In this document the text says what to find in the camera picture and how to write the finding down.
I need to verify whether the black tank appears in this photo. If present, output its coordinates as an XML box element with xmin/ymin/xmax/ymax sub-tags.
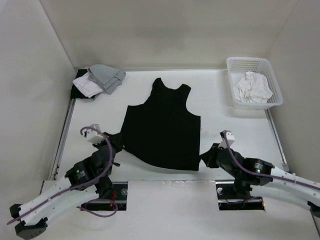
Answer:
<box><xmin>107</xmin><ymin>78</ymin><xmax>201</xmax><ymax>171</ymax></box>
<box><xmin>70</xmin><ymin>69</ymin><xmax>97</xmax><ymax>100</ymax></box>

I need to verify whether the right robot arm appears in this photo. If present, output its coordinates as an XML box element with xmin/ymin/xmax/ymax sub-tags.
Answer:
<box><xmin>200</xmin><ymin>142</ymin><xmax>320</xmax><ymax>218</ymax></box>

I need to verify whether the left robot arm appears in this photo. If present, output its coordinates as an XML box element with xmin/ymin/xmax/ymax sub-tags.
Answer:
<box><xmin>9</xmin><ymin>143</ymin><xmax>119</xmax><ymax>240</ymax></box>

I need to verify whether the black folded tank top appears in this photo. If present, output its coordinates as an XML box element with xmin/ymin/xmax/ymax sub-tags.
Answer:
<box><xmin>70</xmin><ymin>69</ymin><xmax>97</xmax><ymax>100</ymax></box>

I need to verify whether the white folded tank top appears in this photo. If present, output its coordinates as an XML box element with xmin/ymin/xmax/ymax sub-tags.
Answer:
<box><xmin>72</xmin><ymin>72</ymin><xmax>103</xmax><ymax>98</ymax></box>

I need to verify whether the white crumpled tank top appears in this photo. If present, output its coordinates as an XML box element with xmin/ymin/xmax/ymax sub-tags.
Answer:
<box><xmin>233</xmin><ymin>71</ymin><xmax>273</xmax><ymax>104</ymax></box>

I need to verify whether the grey folded tank top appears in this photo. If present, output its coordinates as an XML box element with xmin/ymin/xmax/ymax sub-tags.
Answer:
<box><xmin>87</xmin><ymin>64</ymin><xmax>126</xmax><ymax>95</ymax></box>

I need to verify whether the white plastic laundry basket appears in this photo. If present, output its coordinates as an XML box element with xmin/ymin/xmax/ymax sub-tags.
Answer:
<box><xmin>226</xmin><ymin>57</ymin><xmax>283</xmax><ymax>110</ymax></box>

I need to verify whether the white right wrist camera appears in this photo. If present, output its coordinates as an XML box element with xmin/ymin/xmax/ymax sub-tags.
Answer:
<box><xmin>218</xmin><ymin>130</ymin><xmax>236</xmax><ymax>149</ymax></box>

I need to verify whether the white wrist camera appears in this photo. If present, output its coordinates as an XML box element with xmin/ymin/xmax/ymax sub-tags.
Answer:
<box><xmin>218</xmin><ymin>130</ymin><xmax>236</xmax><ymax>149</ymax></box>
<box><xmin>84</xmin><ymin>129</ymin><xmax>104</xmax><ymax>145</ymax></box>

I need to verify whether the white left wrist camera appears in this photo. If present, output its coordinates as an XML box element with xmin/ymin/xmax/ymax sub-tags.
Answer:
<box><xmin>84</xmin><ymin>129</ymin><xmax>104</xmax><ymax>145</ymax></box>

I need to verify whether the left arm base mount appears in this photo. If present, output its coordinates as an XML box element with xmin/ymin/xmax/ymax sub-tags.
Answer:
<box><xmin>81</xmin><ymin>181</ymin><xmax>129</xmax><ymax>212</ymax></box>

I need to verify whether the left aluminium table rail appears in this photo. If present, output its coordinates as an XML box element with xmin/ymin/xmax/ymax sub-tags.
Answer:
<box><xmin>48</xmin><ymin>99</ymin><xmax>76</xmax><ymax>181</ymax></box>

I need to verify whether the aluminium table rail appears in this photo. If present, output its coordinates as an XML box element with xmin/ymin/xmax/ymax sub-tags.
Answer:
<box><xmin>48</xmin><ymin>99</ymin><xmax>76</xmax><ymax>181</ymax></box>
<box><xmin>264</xmin><ymin>109</ymin><xmax>291</xmax><ymax>173</ymax></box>

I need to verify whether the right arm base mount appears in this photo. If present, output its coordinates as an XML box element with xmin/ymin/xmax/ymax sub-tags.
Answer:
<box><xmin>216</xmin><ymin>181</ymin><xmax>265</xmax><ymax>211</ymax></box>

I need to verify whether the right aluminium table rail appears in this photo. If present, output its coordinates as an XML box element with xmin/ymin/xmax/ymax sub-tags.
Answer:
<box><xmin>264</xmin><ymin>109</ymin><xmax>291</xmax><ymax>173</ymax></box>

